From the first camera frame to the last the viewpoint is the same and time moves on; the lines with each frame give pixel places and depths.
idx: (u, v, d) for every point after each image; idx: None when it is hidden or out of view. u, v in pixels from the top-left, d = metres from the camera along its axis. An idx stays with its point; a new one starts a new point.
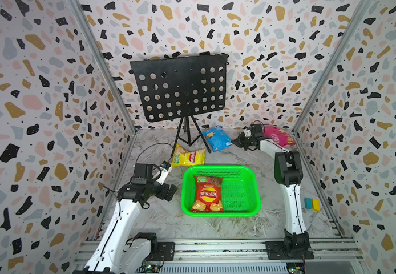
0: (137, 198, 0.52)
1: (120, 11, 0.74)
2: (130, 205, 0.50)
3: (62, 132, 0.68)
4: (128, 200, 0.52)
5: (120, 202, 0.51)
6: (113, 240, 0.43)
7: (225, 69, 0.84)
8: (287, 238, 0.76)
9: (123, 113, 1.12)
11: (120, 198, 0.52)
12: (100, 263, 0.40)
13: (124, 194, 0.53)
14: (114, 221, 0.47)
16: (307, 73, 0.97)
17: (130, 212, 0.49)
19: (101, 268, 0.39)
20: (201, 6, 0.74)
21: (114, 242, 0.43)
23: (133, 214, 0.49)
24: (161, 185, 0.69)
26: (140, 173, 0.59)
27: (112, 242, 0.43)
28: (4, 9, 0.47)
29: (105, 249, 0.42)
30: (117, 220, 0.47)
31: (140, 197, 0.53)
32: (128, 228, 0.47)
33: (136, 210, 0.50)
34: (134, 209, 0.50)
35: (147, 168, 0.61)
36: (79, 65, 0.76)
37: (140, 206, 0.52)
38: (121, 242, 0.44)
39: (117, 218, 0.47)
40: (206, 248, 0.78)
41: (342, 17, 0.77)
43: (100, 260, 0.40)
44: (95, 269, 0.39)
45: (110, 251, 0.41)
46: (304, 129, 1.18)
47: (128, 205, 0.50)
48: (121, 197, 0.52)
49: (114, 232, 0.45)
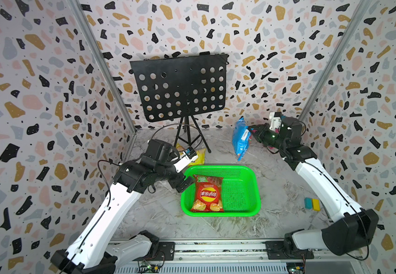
0: (133, 186, 0.42)
1: (120, 11, 0.74)
2: (124, 194, 0.41)
3: (62, 132, 0.68)
4: (122, 185, 0.42)
5: (113, 188, 0.42)
6: (96, 232, 0.38)
7: (225, 69, 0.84)
8: (287, 239, 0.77)
9: (124, 113, 1.12)
11: (116, 181, 0.43)
12: (77, 256, 0.37)
13: (122, 176, 0.43)
14: (103, 210, 0.40)
16: (307, 73, 0.97)
17: (122, 203, 0.41)
19: (76, 262, 0.36)
20: (201, 6, 0.74)
21: (96, 235, 0.38)
23: (125, 205, 0.41)
24: (176, 172, 0.57)
26: (152, 154, 0.48)
27: (94, 235, 0.38)
28: (3, 8, 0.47)
29: (85, 240, 0.38)
30: (106, 209, 0.40)
31: (140, 182, 0.42)
32: (120, 218, 0.41)
33: (130, 201, 0.42)
34: (128, 199, 0.41)
35: (161, 149, 0.49)
36: (79, 65, 0.76)
37: (137, 194, 0.43)
38: (104, 236, 0.39)
39: (106, 207, 0.40)
40: (206, 248, 0.78)
41: (342, 17, 0.77)
43: (77, 252, 0.37)
44: (70, 260, 0.37)
45: (89, 245, 0.37)
46: (304, 129, 1.18)
47: (122, 193, 0.41)
48: (117, 180, 0.43)
49: (101, 221, 0.39)
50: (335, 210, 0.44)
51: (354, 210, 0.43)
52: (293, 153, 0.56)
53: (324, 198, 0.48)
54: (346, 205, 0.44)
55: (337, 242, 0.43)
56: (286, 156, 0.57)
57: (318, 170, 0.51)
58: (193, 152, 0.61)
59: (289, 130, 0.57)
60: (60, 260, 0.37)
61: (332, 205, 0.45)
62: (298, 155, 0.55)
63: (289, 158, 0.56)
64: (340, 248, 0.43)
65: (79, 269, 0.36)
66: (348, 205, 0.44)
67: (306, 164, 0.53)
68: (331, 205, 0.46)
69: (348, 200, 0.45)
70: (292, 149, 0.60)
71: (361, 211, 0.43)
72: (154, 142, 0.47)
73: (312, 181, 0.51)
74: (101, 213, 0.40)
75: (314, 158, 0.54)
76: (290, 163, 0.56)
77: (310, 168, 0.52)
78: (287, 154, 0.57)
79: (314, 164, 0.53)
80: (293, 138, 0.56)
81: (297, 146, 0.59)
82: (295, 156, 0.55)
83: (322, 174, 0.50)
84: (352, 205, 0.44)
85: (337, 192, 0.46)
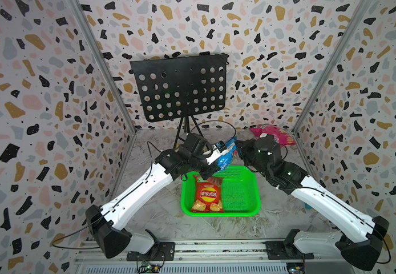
0: (170, 169, 0.47)
1: (120, 11, 0.74)
2: (161, 173, 0.46)
3: (62, 132, 0.68)
4: (162, 167, 0.48)
5: (154, 164, 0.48)
6: (130, 198, 0.43)
7: (225, 69, 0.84)
8: (287, 246, 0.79)
9: (124, 113, 1.12)
11: (157, 161, 0.49)
12: (109, 213, 0.41)
13: (162, 159, 0.49)
14: (141, 182, 0.46)
16: (307, 73, 0.97)
17: (158, 181, 0.46)
19: (107, 218, 0.40)
20: (201, 6, 0.74)
21: (130, 201, 0.42)
23: (160, 184, 0.46)
24: (208, 165, 0.61)
26: (189, 146, 0.52)
27: (128, 201, 0.42)
28: (4, 8, 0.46)
29: (120, 202, 0.42)
30: (143, 181, 0.45)
31: (175, 169, 0.47)
32: (152, 193, 0.46)
33: (164, 181, 0.47)
34: (162, 179, 0.46)
35: (198, 143, 0.53)
36: (79, 65, 0.76)
37: (170, 179, 0.48)
38: (136, 205, 0.43)
39: (144, 180, 0.46)
40: (206, 248, 0.78)
41: (342, 17, 0.77)
43: (111, 210, 0.41)
44: (103, 214, 0.41)
45: (122, 208, 0.42)
46: (304, 129, 1.18)
47: (158, 172, 0.47)
48: (157, 161, 0.49)
49: (136, 190, 0.44)
50: (355, 233, 0.41)
51: (371, 228, 0.41)
52: (285, 178, 0.48)
53: (335, 221, 0.44)
54: (362, 224, 0.41)
55: (364, 261, 0.41)
56: (278, 183, 0.49)
57: (319, 193, 0.46)
58: (225, 146, 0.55)
59: (269, 155, 0.49)
60: (95, 213, 0.41)
61: (349, 228, 0.42)
62: (291, 179, 0.48)
63: (282, 185, 0.48)
64: (368, 265, 0.41)
65: (108, 226, 0.39)
66: (363, 223, 0.41)
67: (305, 189, 0.46)
68: (347, 228, 0.42)
69: (361, 217, 0.42)
70: (280, 174, 0.50)
71: (375, 224, 0.41)
72: (193, 135, 0.52)
73: (317, 205, 0.46)
74: (138, 184, 0.45)
75: (307, 176, 0.49)
76: (284, 190, 0.48)
77: (311, 192, 0.46)
78: (280, 181, 0.49)
79: (311, 187, 0.47)
80: (275, 161, 0.49)
81: (283, 168, 0.53)
82: (289, 181, 0.48)
83: (325, 195, 0.46)
84: (367, 222, 0.42)
85: (347, 212, 0.43)
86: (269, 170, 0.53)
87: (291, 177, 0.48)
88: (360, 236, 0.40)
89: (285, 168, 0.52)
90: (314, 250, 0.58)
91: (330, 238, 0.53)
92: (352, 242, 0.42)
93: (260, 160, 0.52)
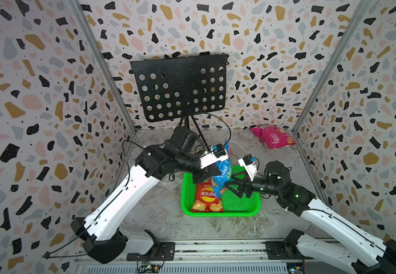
0: (152, 171, 0.41)
1: (120, 11, 0.74)
2: (140, 178, 0.41)
3: (62, 132, 0.68)
4: (142, 170, 0.41)
5: (132, 168, 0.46)
6: (111, 209, 0.39)
7: (225, 69, 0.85)
8: (287, 245, 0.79)
9: (124, 113, 1.12)
11: (137, 162, 0.43)
12: (92, 227, 0.38)
13: (143, 160, 0.43)
14: (121, 189, 0.41)
16: (307, 73, 0.97)
17: (138, 186, 0.40)
19: (90, 233, 0.38)
20: (201, 6, 0.74)
21: (110, 212, 0.39)
23: (141, 189, 0.41)
24: (201, 169, 0.53)
26: (177, 142, 0.45)
27: (108, 212, 0.39)
28: (4, 8, 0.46)
29: (101, 215, 0.39)
30: (124, 188, 0.41)
31: (158, 169, 0.41)
32: (135, 199, 0.41)
33: (144, 186, 0.41)
34: (142, 184, 0.40)
35: (186, 138, 0.46)
36: (79, 65, 0.76)
37: (154, 180, 0.42)
38: (118, 214, 0.40)
39: (124, 187, 0.41)
40: (206, 248, 0.78)
41: (342, 17, 0.77)
43: (93, 224, 0.39)
44: (87, 228, 0.39)
45: (104, 220, 0.39)
46: (304, 129, 1.18)
47: (138, 174, 0.41)
48: (138, 161, 0.43)
49: (117, 200, 0.40)
50: (365, 255, 0.42)
51: (382, 250, 0.41)
52: (294, 201, 0.52)
53: (345, 243, 0.46)
54: (371, 247, 0.42)
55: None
56: (287, 205, 0.53)
57: (327, 214, 0.49)
58: (221, 150, 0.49)
59: (279, 179, 0.54)
60: (79, 226, 0.39)
61: (359, 250, 0.43)
62: (298, 202, 0.52)
63: (291, 207, 0.52)
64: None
65: (91, 241, 0.37)
66: (373, 246, 0.42)
67: (313, 210, 0.50)
68: (357, 249, 0.44)
69: (371, 240, 0.43)
70: (289, 196, 0.55)
71: (386, 247, 0.42)
72: (179, 131, 0.45)
73: (324, 226, 0.48)
74: (120, 190, 0.41)
75: (314, 199, 0.52)
76: (293, 211, 0.52)
77: (318, 213, 0.49)
78: (289, 204, 0.53)
79: (318, 208, 0.50)
80: (285, 185, 0.54)
81: (292, 191, 0.57)
82: (296, 204, 0.52)
83: (332, 217, 0.48)
84: (376, 244, 0.42)
85: (356, 234, 0.45)
86: (279, 196, 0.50)
87: (299, 201, 0.52)
88: (371, 258, 0.41)
89: (294, 190, 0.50)
90: (318, 257, 0.58)
91: (345, 256, 0.52)
92: (367, 266, 0.43)
93: (271, 184, 0.59)
